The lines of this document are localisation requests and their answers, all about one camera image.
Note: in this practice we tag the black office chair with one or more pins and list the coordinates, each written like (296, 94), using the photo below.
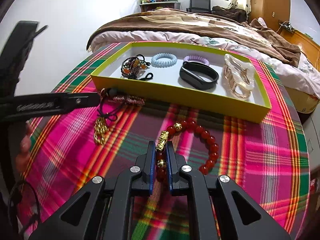
(200, 3)

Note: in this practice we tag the grey drawer cabinet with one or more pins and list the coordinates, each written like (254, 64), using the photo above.
(313, 130)

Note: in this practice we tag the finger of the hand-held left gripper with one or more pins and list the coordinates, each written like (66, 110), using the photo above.
(80, 100)
(20, 50)

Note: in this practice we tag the black wristband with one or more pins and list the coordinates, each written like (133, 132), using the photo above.
(190, 82)

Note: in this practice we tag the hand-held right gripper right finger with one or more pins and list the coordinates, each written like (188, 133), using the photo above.
(170, 170)

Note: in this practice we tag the white floral duvet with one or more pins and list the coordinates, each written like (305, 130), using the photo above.
(275, 63)

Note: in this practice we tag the clear hair claw clip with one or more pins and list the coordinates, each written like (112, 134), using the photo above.
(240, 90)

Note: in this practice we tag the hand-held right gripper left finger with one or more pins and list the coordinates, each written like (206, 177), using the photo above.
(151, 167)

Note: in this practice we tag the person's left hand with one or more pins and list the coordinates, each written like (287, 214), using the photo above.
(23, 145)

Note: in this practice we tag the tan mattress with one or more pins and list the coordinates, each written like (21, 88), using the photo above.
(307, 102)

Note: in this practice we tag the dark brown cloth pile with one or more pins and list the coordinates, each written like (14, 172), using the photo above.
(230, 12)

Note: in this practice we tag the yellow-green shallow box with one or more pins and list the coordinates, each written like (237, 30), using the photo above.
(175, 97)

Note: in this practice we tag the wooden headboard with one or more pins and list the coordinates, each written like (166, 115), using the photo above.
(307, 42)

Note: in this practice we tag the wooden wardrobe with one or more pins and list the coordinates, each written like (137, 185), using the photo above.
(270, 0)

